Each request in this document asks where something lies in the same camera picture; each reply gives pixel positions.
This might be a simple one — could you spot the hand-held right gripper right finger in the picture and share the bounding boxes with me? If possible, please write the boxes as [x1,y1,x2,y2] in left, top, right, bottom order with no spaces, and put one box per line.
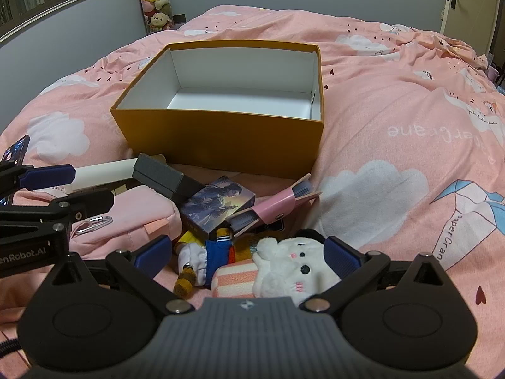
[300,236,459,317]

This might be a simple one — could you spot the white box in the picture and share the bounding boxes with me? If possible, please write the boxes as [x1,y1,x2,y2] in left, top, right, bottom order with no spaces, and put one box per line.
[73,157,139,190]

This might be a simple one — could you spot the pink striped plush cushion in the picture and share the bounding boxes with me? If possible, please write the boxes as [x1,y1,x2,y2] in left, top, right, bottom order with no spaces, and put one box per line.
[211,260,262,299]

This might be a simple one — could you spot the illustrated card box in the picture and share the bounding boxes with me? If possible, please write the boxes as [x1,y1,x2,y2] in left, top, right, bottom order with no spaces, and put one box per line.
[179,176,256,241]

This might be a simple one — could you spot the orange cardboard box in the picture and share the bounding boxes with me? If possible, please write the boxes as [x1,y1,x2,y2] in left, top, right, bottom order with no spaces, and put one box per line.
[110,40,325,180]

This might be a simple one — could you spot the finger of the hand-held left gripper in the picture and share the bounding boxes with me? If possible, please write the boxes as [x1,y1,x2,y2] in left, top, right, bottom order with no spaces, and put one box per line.
[0,164,76,191]
[0,189,115,230]

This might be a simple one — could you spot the yellow plush toy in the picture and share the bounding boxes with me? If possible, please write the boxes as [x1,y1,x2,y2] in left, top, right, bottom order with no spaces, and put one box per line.
[174,230,208,253]

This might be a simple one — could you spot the silver carabiner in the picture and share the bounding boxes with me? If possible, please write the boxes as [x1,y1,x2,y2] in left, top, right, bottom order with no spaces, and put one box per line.
[75,216,114,235]

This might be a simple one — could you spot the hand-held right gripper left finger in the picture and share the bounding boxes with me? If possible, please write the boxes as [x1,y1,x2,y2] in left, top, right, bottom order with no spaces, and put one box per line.
[35,235,196,317]

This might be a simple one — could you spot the dark grey box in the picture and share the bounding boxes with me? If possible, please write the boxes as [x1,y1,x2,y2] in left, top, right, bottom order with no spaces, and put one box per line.
[132,154,206,206]

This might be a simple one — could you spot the brown bear plush blue outfit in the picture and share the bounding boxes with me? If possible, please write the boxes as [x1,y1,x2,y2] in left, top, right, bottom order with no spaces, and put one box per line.
[174,229,237,295]

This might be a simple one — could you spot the pink card holder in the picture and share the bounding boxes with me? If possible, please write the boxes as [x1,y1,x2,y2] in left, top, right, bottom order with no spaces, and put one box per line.
[227,174,322,232]

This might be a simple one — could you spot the pink printed blanket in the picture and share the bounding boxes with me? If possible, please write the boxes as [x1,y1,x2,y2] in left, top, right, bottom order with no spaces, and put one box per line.
[0,5,505,379]

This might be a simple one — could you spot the cream door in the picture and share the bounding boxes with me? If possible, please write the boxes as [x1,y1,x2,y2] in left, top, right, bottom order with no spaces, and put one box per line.
[438,0,502,55]

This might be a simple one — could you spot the white plush toy black ear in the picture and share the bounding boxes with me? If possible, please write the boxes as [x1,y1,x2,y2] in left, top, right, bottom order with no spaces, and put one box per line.
[252,235,344,298]

